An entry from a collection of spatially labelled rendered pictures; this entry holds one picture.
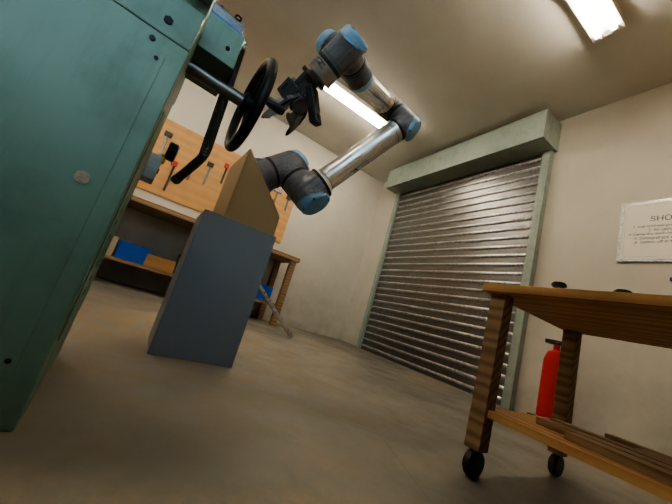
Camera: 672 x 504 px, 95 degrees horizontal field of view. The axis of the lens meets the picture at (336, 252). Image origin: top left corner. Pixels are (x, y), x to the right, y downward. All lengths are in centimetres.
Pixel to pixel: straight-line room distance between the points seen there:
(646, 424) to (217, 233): 265
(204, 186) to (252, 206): 289
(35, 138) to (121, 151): 11
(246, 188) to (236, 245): 25
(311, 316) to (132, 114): 415
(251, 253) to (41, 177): 79
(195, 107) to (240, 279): 348
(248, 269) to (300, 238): 324
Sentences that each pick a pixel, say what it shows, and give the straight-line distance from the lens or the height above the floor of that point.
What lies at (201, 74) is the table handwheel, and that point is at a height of 80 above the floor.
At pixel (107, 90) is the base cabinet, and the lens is 71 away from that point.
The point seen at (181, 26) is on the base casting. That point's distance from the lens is 80.
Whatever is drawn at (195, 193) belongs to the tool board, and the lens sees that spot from 419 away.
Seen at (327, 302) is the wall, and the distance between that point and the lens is 473.
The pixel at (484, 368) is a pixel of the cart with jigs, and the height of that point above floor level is 28.
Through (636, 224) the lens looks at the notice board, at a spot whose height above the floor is 153.
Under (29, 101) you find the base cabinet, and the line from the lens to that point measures 71.
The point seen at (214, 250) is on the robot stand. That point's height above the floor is 41.
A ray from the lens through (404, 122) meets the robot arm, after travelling 163.
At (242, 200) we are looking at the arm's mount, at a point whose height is 65.
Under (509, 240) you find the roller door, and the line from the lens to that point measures 340.
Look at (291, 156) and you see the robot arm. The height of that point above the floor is 95.
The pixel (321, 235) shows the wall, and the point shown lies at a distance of 466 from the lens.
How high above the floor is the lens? 30
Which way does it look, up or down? 12 degrees up
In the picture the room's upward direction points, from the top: 17 degrees clockwise
